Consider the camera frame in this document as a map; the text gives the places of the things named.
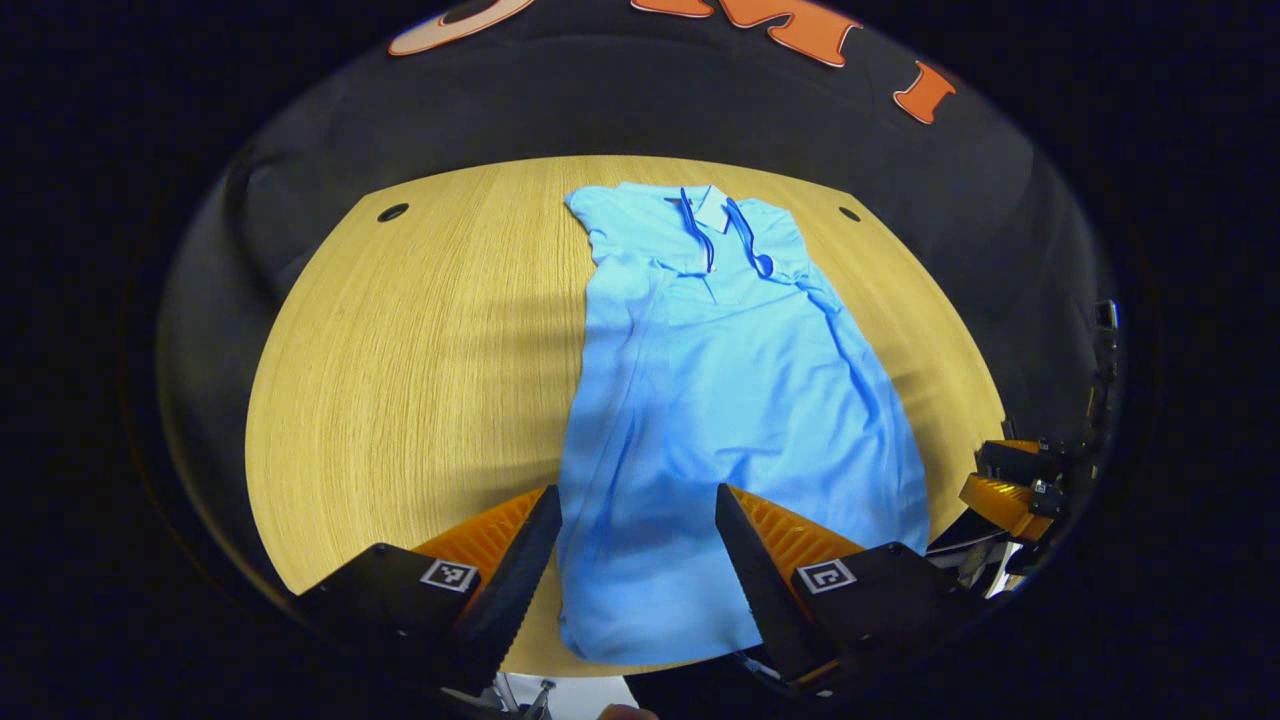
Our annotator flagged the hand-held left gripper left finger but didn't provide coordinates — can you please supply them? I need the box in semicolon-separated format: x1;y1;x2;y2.
293;484;564;696

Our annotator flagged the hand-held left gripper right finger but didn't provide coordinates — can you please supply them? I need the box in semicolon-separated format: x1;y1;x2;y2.
715;483;988;697

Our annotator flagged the light blue T-shirt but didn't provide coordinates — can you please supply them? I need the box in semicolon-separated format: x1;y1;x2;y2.
553;182;933;668

